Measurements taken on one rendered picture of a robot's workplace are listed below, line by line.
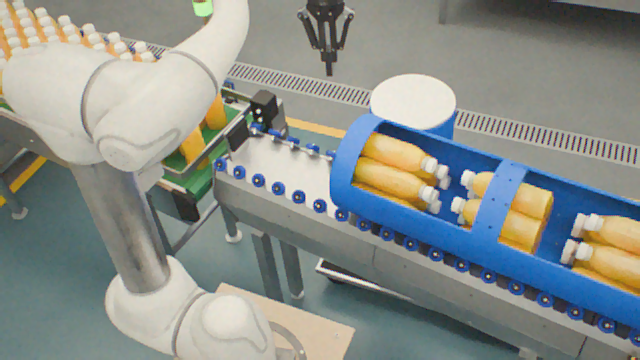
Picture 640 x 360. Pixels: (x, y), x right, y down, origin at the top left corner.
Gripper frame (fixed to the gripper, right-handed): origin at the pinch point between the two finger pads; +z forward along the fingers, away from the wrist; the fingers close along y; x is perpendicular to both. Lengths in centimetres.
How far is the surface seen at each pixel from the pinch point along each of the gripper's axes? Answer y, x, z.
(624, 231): 70, -21, 29
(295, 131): -48, 132, 150
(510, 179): 44, -10, 26
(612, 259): 67, -26, 33
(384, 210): 14.2, -13.0, 37.8
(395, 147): 15.8, 1.7, 28.9
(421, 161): 22.9, -1.2, 30.7
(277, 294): -31, 12, 126
